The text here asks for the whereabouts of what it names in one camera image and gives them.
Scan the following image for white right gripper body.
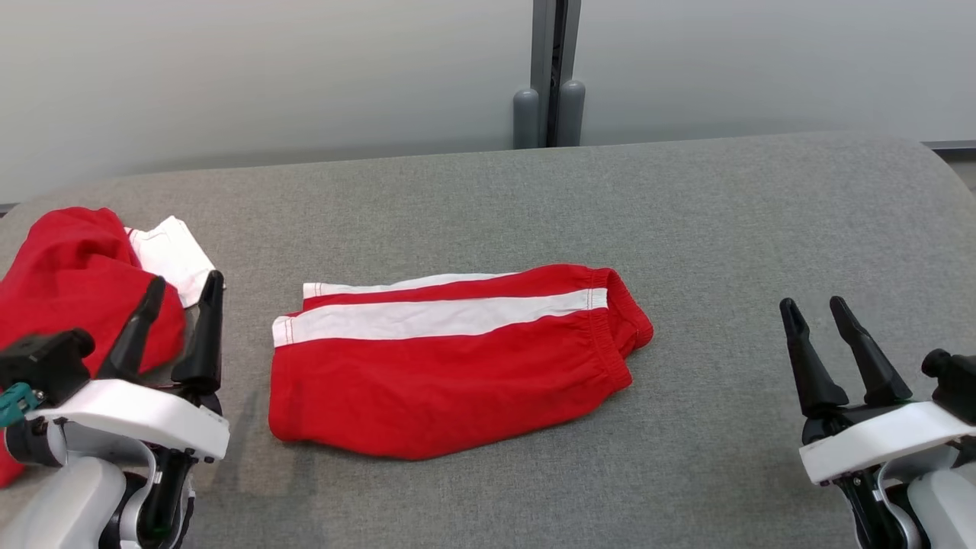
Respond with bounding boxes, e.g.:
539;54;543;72
799;400;976;486

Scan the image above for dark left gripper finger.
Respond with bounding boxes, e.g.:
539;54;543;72
172;271;226;396
95;276;167;382

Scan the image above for grey metal partition post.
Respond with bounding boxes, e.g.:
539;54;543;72
531;0;582;147

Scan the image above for teal left camera connector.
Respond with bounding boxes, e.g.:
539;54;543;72
0;384;43;428

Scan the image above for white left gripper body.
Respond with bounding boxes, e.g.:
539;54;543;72
30;377;231;464

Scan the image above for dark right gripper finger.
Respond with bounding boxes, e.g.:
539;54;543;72
831;296;912;405
780;298;849;418

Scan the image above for red shirt with white sleeves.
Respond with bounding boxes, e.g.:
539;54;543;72
0;206;223;489

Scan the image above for red shorts with white stripe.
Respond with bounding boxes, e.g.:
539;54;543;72
268;263;655;461

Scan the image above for grey cylindrical post foot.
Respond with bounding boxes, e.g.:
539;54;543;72
512;88;541;149
555;79;586;147

